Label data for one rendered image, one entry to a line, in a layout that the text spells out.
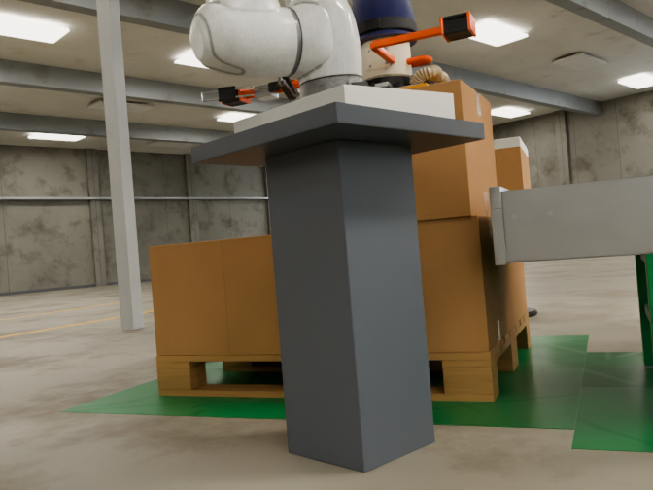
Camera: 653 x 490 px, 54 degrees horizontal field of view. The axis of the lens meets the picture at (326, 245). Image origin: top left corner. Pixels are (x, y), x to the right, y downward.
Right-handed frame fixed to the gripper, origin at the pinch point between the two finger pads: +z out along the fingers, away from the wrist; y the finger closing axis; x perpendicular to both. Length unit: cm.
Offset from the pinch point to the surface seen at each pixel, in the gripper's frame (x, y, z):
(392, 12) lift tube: 32.1, -15.4, 5.8
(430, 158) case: 44, 35, -7
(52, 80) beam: -748, -274, 622
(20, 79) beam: -768, -269, 573
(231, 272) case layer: -29, 65, -6
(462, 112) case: 54, 23, -7
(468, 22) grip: 60, 1, -16
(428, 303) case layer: 39, 79, -5
